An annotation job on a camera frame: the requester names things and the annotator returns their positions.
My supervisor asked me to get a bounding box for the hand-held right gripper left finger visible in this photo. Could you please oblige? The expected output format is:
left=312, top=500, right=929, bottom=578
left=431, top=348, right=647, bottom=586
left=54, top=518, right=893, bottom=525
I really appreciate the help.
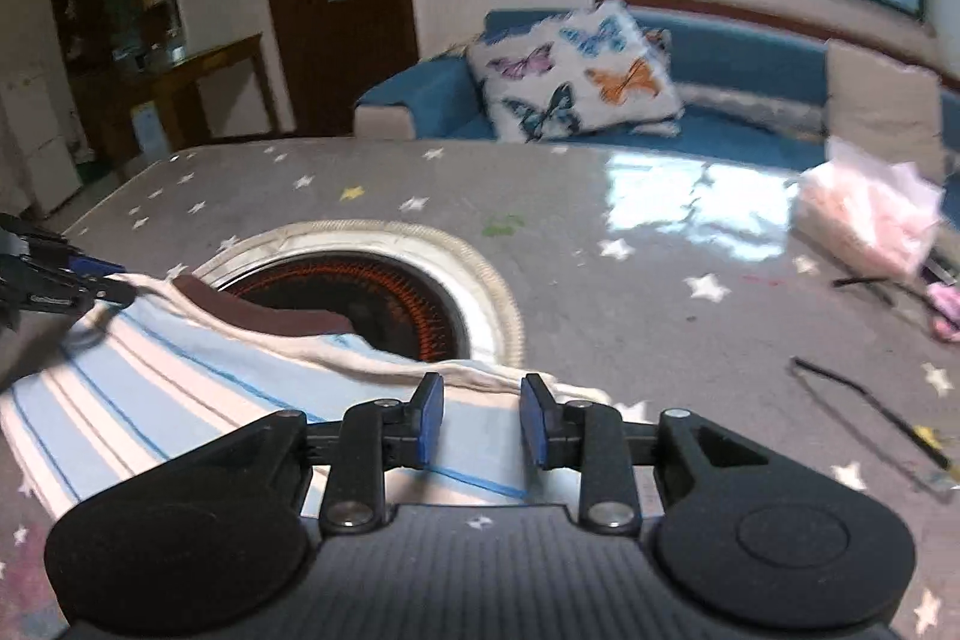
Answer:
left=176, top=372, right=445, bottom=534

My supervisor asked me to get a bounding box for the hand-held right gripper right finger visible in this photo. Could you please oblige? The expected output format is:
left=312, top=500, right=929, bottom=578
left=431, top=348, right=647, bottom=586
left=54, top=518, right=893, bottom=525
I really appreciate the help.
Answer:
left=520, top=374, right=781, bottom=534

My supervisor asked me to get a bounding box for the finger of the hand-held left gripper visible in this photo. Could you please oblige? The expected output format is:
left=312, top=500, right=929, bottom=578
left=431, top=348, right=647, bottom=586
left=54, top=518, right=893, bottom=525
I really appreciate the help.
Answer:
left=22, top=275, right=140, bottom=315
left=45, top=242, right=127, bottom=278

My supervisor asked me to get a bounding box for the striped garment with brown trim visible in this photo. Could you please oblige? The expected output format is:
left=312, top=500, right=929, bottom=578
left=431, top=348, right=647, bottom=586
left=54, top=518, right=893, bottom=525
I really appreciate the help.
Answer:
left=0, top=271, right=612, bottom=525

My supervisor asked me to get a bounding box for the white refrigerator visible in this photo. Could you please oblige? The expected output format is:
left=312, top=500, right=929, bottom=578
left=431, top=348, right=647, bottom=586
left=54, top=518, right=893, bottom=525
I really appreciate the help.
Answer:
left=0, top=66, right=82, bottom=217

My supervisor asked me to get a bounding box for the grey star-print tablecloth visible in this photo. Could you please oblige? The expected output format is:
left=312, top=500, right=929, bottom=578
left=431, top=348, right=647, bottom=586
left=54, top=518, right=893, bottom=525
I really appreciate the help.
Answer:
left=0, top=137, right=960, bottom=640

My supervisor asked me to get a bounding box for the round black induction cooktop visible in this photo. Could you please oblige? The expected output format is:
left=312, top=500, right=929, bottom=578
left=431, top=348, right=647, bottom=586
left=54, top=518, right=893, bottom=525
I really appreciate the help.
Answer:
left=217, top=254, right=473, bottom=363

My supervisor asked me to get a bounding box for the light blue box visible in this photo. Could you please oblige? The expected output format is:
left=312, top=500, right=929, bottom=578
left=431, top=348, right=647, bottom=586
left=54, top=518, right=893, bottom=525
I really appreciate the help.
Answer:
left=131, top=104, right=170, bottom=157

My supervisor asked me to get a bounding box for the wooden side table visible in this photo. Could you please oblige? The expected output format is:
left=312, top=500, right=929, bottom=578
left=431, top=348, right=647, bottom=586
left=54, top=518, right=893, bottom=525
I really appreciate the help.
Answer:
left=112, top=32, right=280, bottom=161

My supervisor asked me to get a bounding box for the wooden glass cabinet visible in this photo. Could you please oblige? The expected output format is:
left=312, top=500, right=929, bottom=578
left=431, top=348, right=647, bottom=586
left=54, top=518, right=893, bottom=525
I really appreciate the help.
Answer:
left=51, top=0, right=188, bottom=161

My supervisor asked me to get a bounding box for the butterfly print pillow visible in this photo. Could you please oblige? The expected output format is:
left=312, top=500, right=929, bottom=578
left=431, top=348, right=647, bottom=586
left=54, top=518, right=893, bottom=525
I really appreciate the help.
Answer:
left=465, top=0, right=687, bottom=145

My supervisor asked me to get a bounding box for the short black stick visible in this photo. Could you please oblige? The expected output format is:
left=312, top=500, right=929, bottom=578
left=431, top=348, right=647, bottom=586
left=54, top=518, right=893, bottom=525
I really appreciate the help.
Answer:
left=831, top=272, right=901, bottom=305

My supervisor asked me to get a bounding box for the pink tissue pack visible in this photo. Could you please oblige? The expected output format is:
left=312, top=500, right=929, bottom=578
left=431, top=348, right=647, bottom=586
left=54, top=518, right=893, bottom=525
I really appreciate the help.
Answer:
left=795, top=136, right=944, bottom=281

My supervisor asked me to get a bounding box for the blue sofa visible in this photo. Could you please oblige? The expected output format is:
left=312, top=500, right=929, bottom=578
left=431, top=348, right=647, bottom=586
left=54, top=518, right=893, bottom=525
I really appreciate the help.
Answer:
left=352, top=6, right=960, bottom=214

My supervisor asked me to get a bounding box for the pink plastic item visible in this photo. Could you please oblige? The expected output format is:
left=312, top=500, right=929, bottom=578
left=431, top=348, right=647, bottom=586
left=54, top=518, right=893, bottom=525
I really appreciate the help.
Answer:
left=926, top=281, right=960, bottom=342

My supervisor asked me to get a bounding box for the beige cushion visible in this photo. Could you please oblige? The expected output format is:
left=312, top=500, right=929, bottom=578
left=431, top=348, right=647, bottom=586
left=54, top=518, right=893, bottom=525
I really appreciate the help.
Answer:
left=823, top=38, right=947, bottom=184

